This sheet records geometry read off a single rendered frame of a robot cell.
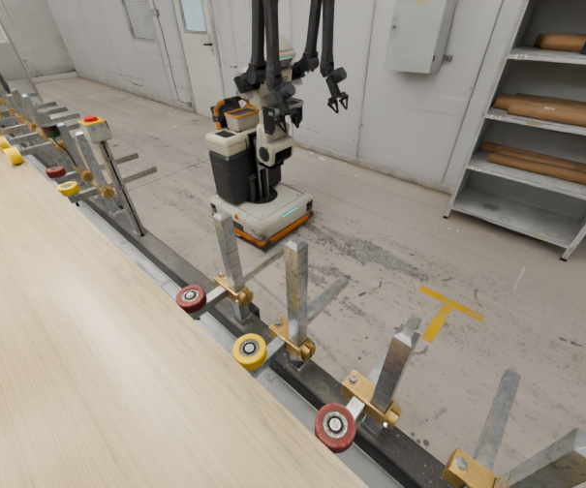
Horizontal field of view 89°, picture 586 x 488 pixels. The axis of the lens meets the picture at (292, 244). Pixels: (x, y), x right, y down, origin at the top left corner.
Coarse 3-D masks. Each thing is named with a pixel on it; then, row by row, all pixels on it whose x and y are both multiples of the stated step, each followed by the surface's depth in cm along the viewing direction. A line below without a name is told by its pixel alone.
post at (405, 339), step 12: (396, 336) 50; (408, 336) 50; (396, 348) 52; (408, 348) 50; (396, 360) 53; (408, 360) 54; (384, 372) 58; (396, 372) 55; (384, 384) 60; (396, 384) 58; (372, 396) 66; (384, 396) 62; (384, 408) 65; (372, 420) 71
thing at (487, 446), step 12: (504, 384) 71; (516, 384) 71; (504, 396) 69; (492, 408) 68; (504, 408) 67; (492, 420) 65; (504, 420) 65; (492, 432) 64; (480, 444) 62; (492, 444) 62; (480, 456) 60; (492, 456) 60
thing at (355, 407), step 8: (408, 320) 85; (416, 320) 85; (416, 328) 86; (384, 360) 76; (376, 368) 75; (368, 376) 73; (376, 376) 73; (352, 400) 69; (352, 408) 68; (360, 408) 68
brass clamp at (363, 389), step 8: (360, 376) 72; (344, 384) 71; (352, 384) 71; (360, 384) 71; (368, 384) 71; (344, 392) 72; (352, 392) 70; (360, 392) 69; (368, 392) 69; (360, 400) 68; (368, 400) 68; (392, 400) 68; (368, 408) 68; (376, 408) 67; (392, 408) 67; (376, 416) 67; (384, 416) 65; (392, 416) 65; (384, 424) 66; (392, 424) 65
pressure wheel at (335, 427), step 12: (324, 408) 60; (336, 408) 60; (324, 420) 59; (336, 420) 58; (348, 420) 58; (324, 432) 57; (336, 432) 57; (348, 432) 57; (324, 444) 56; (336, 444) 55; (348, 444) 55
